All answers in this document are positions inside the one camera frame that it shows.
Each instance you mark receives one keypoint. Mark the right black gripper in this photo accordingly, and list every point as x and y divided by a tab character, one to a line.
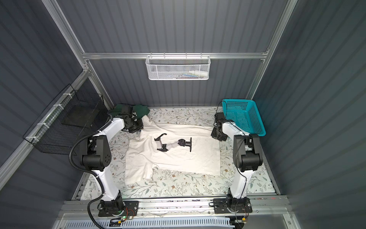
214	135

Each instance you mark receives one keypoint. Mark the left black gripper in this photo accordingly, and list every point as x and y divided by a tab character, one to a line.
139	126

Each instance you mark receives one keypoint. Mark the white t shirt with print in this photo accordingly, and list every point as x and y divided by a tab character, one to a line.
185	148

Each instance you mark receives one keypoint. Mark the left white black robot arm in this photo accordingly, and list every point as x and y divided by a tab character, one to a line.
92	154

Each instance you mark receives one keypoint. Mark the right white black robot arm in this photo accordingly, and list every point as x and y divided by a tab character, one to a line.
247	158

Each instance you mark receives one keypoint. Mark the folded green t shirt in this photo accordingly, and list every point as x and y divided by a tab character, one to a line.
140	110

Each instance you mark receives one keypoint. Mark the teal plastic basket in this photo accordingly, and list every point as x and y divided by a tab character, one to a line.
245	114

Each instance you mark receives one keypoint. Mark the white bottle in basket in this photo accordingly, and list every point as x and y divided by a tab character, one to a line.
199	73

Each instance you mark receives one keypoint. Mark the black wire mesh basket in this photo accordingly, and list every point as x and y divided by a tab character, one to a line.
77	113

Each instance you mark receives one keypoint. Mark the white wire mesh basket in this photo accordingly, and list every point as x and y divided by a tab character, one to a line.
174	69

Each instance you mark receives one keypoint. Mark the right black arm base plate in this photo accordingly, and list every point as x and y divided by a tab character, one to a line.
229	205

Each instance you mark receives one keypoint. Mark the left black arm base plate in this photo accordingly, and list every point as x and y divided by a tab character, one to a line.
118	209

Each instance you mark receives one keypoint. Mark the white slotted cable duct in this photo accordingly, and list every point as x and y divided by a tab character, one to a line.
147	223

